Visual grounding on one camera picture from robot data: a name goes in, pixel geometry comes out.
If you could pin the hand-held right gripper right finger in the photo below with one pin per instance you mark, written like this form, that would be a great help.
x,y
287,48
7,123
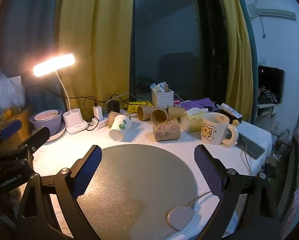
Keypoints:
x,y
210,172

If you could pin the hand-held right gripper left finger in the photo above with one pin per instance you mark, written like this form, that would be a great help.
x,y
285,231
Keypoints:
x,y
87,172

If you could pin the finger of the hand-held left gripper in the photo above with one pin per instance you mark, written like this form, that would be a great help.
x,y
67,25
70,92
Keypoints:
x,y
37,138
10,128

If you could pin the white paper cup green print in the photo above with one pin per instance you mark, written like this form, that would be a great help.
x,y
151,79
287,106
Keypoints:
x,y
119,128

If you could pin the plain brown paper cup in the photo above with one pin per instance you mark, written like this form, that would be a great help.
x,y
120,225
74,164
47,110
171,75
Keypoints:
x,y
145,113
112,118
159,117
176,112

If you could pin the brown paper cup floral print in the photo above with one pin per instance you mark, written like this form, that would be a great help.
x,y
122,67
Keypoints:
x,y
167,131

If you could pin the purple bowl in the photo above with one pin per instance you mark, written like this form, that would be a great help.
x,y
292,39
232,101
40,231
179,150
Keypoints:
x,y
45,123

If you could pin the white plate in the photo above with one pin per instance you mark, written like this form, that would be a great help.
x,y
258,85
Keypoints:
x,y
58,134

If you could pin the clear plastic bag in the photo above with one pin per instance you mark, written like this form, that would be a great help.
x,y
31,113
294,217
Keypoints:
x,y
4,92

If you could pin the white desk lamp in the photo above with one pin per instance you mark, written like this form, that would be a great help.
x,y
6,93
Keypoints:
x,y
74,121

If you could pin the white bear print mug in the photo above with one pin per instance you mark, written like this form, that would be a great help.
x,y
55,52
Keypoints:
x,y
213,130

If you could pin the dark smartphone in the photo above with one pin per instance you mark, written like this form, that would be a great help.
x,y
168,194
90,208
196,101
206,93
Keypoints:
x,y
250,146

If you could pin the white power strip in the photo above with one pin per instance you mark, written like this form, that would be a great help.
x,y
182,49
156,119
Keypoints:
x,y
102,123

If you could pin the grey round mat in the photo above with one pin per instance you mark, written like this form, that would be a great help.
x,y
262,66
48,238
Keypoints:
x,y
139,180

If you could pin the yellow tissue pack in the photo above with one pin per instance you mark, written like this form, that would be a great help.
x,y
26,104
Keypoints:
x,y
194,121

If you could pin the grey rounded puck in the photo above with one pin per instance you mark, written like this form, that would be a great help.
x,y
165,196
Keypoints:
x,y
180,217

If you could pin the white charger plug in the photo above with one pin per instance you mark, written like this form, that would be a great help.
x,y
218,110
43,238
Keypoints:
x,y
98,112

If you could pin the white tube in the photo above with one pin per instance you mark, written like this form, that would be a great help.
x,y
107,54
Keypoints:
x,y
231,110

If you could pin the purple cloth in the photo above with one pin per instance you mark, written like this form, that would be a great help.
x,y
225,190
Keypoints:
x,y
198,103

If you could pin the black power adapter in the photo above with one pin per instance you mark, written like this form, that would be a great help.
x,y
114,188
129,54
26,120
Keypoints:
x,y
114,106

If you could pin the yellow soft toy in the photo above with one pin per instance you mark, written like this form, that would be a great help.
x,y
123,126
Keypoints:
x,y
137,106

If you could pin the pink patterned fabric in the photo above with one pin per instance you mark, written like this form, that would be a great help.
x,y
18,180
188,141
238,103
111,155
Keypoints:
x,y
295,180

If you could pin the white plastic basket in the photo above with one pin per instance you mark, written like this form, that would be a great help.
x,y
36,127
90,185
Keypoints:
x,y
162,98

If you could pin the yellow curtain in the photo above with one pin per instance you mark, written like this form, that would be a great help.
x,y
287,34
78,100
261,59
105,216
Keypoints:
x,y
239,62
94,42

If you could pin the dark window pane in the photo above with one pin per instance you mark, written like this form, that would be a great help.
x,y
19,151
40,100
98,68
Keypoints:
x,y
169,42

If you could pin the white air conditioner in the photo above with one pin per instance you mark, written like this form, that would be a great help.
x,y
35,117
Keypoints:
x,y
274,12

